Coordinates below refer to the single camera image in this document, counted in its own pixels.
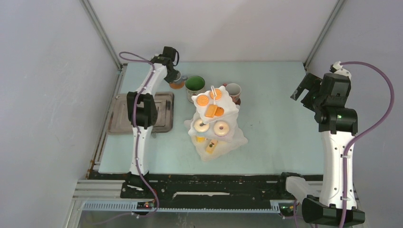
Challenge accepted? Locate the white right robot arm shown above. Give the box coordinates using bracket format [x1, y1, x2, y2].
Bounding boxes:
[276, 73, 365, 228]

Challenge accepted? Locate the light brown round coaster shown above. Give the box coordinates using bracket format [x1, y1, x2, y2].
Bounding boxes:
[169, 81, 185, 90]

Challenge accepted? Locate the yellow square cake piece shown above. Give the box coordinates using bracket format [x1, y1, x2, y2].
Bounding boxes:
[204, 104, 218, 118]

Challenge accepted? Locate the yellow swirl roll cake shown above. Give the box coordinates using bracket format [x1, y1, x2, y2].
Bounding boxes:
[195, 136, 206, 143]

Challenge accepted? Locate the pink mug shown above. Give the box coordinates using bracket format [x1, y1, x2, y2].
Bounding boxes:
[225, 83, 242, 104]

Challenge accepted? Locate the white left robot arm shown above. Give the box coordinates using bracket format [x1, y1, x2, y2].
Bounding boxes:
[126, 46, 180, 198]

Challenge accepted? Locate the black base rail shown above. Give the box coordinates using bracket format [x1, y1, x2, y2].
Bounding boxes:
[120, 174, 294, 210]

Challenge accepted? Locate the small white cup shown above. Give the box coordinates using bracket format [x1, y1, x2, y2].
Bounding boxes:
[173, 71, 188, 86]

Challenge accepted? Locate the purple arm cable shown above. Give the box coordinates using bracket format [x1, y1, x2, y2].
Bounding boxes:
[118, 51, 160, 219]
[293, 61, 395, 228]

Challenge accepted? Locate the white chocolate-hole donut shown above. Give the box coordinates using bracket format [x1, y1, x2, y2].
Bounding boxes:
[193, 118, 210, 133]

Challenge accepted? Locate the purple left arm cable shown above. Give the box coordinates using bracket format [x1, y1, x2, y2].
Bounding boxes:
[118, 51, 160, 219]

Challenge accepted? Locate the white frosted donut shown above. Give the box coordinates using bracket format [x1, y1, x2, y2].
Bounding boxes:
[213, 121, 230, 137]

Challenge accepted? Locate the green-inside floral mug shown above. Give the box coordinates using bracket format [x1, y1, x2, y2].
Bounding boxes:
[185, 76, 206, 103]

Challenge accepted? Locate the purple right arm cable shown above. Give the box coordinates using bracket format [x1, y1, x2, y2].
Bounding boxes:
[293, 61, 395, 228]

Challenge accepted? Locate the small orange round cookie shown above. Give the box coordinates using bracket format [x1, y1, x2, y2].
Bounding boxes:
[210, 88, 222, 101]

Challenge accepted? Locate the yellow cake with berries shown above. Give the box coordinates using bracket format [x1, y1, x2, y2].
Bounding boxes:
[205, 139, 218, 154]

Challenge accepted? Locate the metal serving tray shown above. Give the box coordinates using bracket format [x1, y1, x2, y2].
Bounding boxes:
[108, 92, 174, 135]

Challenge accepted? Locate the white three-tier cake stand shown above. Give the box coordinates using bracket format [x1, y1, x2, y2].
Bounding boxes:
[184, 85, 248, 162]

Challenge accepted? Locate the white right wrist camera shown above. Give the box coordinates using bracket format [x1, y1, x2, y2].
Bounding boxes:
[329, 61, 351, 80]

